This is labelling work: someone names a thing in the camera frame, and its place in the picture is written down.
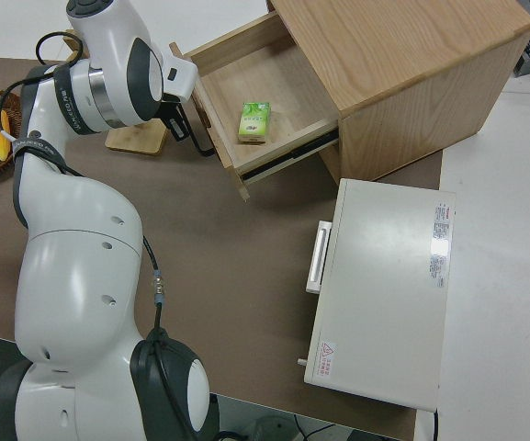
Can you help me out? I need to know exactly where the light wooden drawer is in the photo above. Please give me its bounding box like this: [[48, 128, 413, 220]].
[[167, 11, 342, 203]]

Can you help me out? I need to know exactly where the light wooden cabinet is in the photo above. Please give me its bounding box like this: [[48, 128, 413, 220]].
[[266, 0, 530, 184]]

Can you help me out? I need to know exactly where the wooden mug rack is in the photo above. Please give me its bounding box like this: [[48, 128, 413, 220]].
[[63, 28, 170, 157]]

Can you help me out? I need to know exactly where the brown table mat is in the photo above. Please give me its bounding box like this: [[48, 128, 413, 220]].
[[0, 55, 445, 441]]

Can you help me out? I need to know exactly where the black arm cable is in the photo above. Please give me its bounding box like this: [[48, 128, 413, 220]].
[[0, 29, 174, 414]]

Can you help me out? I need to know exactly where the toaster oven door handle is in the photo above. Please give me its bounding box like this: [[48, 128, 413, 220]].
[[304, 220, 333, 294]]

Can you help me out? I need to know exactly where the black drawer slide rail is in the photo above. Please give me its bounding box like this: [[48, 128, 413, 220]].
[[241, 128, 340, 179]]

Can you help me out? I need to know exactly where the green tissue pack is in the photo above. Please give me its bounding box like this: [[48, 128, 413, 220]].
[[236, 100, 273, 147]]

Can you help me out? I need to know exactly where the black drawer handle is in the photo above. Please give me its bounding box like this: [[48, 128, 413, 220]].
[[179, 101, 216, 158]]

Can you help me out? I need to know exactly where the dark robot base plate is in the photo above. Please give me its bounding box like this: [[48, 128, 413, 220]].
[[207, 393, 222, 441]]

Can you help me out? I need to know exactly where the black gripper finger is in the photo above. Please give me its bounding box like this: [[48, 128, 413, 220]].
[[166, 114, 190, 141]]

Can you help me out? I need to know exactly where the white toaster oven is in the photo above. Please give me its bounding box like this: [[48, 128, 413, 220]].
[[297, 177, 457, 413]]

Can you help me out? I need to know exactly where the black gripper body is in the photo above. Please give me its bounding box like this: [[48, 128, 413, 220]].
[[161, 93, 185, 122]]

